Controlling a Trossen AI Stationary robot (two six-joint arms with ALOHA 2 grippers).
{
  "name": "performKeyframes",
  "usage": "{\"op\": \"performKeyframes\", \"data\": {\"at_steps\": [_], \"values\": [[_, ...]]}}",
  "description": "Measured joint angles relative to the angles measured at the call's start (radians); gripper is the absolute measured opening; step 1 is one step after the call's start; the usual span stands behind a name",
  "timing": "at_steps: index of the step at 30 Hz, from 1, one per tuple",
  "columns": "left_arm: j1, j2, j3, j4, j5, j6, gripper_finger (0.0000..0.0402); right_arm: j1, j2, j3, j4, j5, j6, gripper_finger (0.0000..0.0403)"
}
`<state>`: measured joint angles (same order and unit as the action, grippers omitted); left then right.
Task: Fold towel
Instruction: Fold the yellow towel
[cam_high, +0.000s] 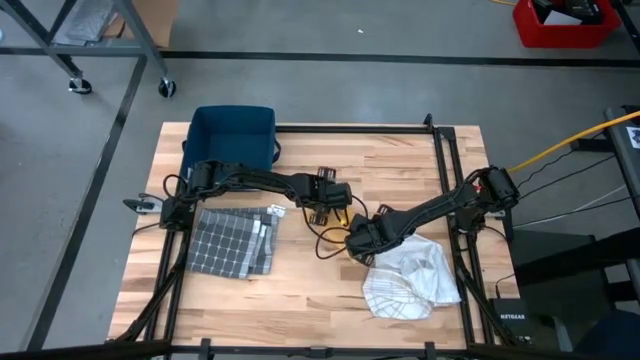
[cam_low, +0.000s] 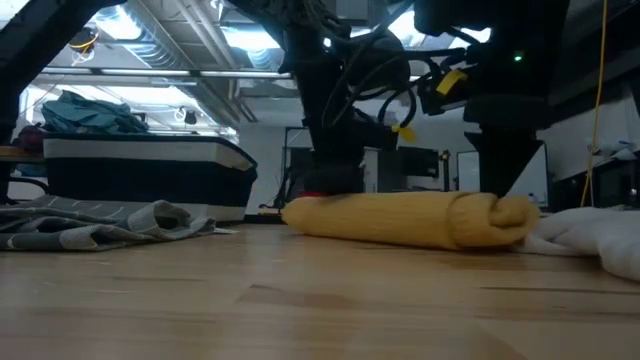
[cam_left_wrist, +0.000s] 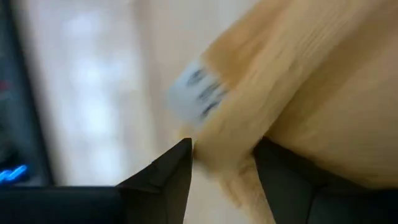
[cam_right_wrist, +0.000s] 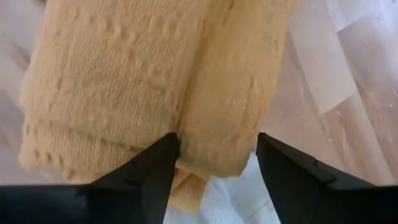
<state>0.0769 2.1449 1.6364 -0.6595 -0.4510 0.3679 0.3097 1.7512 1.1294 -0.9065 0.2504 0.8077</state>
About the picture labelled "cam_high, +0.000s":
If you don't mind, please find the black Netgear network switch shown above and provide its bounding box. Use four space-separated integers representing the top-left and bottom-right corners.
488 298 534 345

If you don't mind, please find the black aluminium table frame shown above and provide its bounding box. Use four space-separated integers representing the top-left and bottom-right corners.
107 113 524 360

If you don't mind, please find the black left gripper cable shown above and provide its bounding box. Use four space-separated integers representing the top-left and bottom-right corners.
298 193 371 246

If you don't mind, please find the brown cardboard box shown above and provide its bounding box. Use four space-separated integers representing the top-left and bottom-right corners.
117 0 179 49

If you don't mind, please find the red plastic bin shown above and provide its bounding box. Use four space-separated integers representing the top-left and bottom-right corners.
511 0 622 50

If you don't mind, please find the grey metal cart with casters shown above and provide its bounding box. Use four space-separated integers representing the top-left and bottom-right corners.
0 0 177 99

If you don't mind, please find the white towel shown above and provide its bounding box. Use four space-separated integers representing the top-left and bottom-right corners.
360 232 462 321

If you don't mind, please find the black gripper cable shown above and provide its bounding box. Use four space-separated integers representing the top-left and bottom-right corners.
298 193 371 246
313 226 354 261

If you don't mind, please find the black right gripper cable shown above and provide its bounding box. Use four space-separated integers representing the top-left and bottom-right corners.
313 226 354 261

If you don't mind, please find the grey foil sheet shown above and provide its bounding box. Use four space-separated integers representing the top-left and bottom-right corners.
53 0 119 47

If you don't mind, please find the grey checked towel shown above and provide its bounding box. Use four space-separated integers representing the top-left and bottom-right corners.
185 206 280 280

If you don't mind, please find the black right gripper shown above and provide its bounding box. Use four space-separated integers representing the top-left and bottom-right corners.
344 203 402 267

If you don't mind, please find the black tool in bin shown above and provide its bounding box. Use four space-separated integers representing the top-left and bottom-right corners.
530 0 604 25

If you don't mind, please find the dark blue chair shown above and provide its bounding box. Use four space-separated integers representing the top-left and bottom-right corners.
574 309 640 360

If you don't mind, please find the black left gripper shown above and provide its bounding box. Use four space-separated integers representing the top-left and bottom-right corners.
298 165 354 227

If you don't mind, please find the yellow cable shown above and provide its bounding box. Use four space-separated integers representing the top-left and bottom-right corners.
507 110 640 174

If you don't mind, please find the dark blue fabric bin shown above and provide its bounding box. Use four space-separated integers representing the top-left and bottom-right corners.
178 104 282 192

